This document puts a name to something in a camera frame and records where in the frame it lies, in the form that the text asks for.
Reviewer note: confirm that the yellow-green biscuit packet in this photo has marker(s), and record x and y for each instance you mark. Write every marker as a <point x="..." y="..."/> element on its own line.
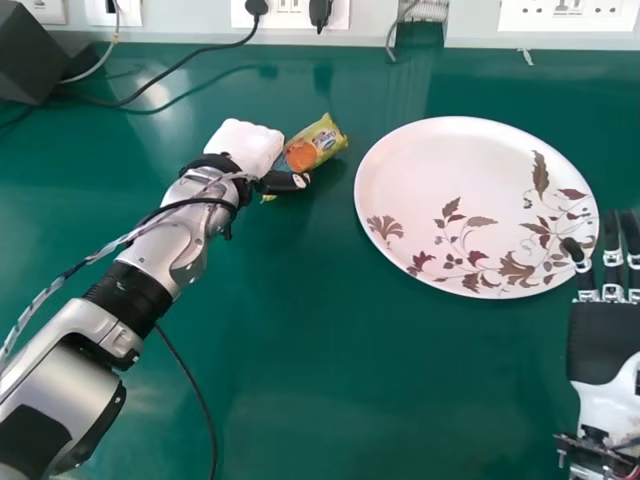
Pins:
<point x="320" y="142"/>

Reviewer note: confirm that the plate with brown leaf pattern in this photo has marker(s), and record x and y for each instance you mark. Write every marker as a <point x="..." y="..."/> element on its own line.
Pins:
<point x="450" y="180"/>

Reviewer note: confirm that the black plug adapter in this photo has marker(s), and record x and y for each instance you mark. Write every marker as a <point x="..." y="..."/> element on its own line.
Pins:
<point x="319" y="12"/>

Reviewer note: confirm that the black plug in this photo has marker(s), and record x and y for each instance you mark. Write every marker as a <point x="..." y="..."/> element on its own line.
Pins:
<point x="256" y="9"/>

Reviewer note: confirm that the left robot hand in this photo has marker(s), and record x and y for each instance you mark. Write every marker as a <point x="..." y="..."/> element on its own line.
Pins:
<point x="245" y="145"/>

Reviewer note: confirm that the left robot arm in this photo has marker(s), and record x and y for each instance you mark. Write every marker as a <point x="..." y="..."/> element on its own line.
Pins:
<point x="90" y="350"/>

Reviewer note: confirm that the black box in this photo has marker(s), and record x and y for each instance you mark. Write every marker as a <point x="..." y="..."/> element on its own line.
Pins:
<point x="30" y="55"/>

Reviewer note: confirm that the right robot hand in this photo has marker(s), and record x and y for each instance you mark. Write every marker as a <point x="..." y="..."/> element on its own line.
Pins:
<point x="600" y="350"/>

